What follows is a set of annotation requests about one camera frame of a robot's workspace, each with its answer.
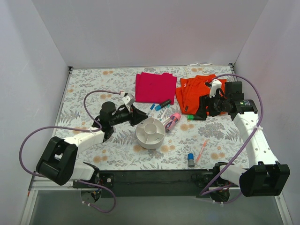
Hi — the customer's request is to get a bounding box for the orange folded cloth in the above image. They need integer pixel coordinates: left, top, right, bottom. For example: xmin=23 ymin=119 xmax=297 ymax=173
xmin=175 ymin=74 xmax=216 ymax=115

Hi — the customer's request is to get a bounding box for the blue cap grey glue stick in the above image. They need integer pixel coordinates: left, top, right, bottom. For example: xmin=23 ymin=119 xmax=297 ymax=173
xmin=187 ymin=153 xmax=195 ymax=168

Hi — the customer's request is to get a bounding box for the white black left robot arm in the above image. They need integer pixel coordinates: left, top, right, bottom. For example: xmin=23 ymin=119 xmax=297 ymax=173
xmin=36 ymin=101 xmax=148 ymax=188

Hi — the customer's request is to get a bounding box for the floral patterned table mat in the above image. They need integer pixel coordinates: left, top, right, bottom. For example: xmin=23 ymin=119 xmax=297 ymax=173
xmin=46 ymin=66 xmax=262 ymax=171

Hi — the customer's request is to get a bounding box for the pink cap marker bottle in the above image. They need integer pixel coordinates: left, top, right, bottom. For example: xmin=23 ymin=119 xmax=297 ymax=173
xmin=165 ymin=113 xmax=181 ymax=133

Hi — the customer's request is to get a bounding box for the magenta folded cloth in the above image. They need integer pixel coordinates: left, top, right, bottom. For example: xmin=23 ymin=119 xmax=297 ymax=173
xmin=135 ymin=72 xmax=177 ymax=105

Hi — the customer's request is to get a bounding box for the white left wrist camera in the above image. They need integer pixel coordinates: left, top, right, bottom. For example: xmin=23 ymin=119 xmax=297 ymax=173
xmin=120 ymin=91 xmax=135 ymax=112

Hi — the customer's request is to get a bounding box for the orange thin pen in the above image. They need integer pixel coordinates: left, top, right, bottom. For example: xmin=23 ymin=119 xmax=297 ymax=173
xmin=196 ymin=139 xmax=208 ymax=163

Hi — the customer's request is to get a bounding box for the aluminium table frame rail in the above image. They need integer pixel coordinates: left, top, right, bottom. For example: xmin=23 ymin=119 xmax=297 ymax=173
xmin=20 ymin=67 xmax=74 ymax=225

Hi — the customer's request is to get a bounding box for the blue cap black highlighter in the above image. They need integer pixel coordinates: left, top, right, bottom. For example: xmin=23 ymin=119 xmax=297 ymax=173
xmin=155 ymin=99 xmax=171 ymax=111

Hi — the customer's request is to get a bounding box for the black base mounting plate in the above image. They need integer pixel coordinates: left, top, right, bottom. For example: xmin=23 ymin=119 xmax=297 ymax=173
xmin=72 ymin=168 xmax=237 ymax=198

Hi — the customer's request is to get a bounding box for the white round divided organizer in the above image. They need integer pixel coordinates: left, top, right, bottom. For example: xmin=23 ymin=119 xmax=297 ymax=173
xmin=135 ymin=118 xmax=165 ymax=150

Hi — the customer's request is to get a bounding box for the white cord at back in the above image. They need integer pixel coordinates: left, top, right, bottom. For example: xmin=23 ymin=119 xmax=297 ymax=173
xmin=184 ymin=62 xmax=213 ymax=78

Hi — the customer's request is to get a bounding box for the green cap black highlighter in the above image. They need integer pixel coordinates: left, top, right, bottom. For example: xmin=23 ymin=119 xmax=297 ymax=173
xmin=187 ymin=115 xmax=201 ymax=120

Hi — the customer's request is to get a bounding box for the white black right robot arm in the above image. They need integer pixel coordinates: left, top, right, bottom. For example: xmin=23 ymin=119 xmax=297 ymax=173
xmin=205 ymin=79 xmax=290 ymax=197

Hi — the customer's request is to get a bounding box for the white marker blue cap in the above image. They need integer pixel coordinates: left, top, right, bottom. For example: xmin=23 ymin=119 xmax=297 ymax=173
xmin=148 ymin=104 xmax=155 ymax=116

